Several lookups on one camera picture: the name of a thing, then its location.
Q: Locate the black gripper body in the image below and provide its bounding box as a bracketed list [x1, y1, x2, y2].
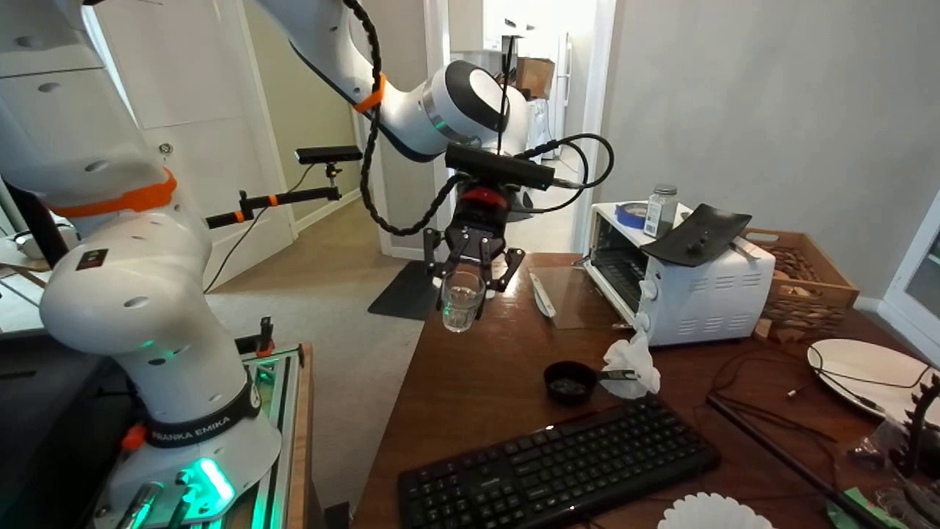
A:
[446, 185, 513, 269]

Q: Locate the black measuring cup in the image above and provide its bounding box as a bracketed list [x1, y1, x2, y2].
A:
[540, 360, 639, 408]

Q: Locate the black floor mat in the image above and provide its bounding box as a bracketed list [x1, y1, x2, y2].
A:
[368, 258, 443, 323]

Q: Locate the blue tape roll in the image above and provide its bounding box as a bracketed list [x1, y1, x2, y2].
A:
[613, 200, 651, 233]

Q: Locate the white crumpled tissue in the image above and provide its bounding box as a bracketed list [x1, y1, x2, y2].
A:
[598, 330, 663, 404]

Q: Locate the brown cardboard box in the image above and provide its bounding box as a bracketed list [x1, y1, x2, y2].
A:
[510, 57, 557, 100]

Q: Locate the clear glass jar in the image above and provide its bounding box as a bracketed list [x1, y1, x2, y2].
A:
[644, 185, 682, 245]

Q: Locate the black orange clamp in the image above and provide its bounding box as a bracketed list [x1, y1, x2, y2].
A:
[231, 316, 283, 361]

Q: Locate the black oven mitt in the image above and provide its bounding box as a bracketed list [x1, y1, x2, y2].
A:
[644, 204, 755, 272]

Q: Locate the black computer keyboard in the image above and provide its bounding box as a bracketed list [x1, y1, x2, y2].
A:
[393, 395, 723, 529]

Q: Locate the white toaster oven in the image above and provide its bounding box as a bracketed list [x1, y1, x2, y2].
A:
[525, 200, 779, 349]

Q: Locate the wooden base board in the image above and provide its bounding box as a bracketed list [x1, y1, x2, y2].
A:
[283, 341, 316, 529]

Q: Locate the white panel door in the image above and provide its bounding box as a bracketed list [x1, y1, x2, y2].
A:
[81, 0, 299, 291]

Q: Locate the white coffee filter stack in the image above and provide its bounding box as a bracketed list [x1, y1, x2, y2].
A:
[656, 492, 776, 529]

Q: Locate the white round plate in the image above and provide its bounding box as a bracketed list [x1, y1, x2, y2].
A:
[804, 335, 940, 432]

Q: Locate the white glass door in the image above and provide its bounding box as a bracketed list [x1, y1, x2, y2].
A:
[876, 188, 940, 370]

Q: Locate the black controller box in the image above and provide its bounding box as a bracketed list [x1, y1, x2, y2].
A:
[0, 335, 136, 529]

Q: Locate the dark carved ornament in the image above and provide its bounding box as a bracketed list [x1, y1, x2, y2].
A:
[902, 373, 940, 480]

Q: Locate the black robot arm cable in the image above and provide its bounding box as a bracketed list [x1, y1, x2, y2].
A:
[335, 0, 617, 241]

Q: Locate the black stereo camera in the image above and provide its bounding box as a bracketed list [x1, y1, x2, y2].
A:
[294, 144, 363, 167]

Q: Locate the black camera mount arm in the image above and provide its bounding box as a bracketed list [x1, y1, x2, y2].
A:
[202, 160, 347, 229]

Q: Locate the black thin cable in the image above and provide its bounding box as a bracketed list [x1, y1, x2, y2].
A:
[701, 348, 940, 511]

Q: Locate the green tool handle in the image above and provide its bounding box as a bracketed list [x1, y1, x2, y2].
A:
[820, 483, 908, 529]

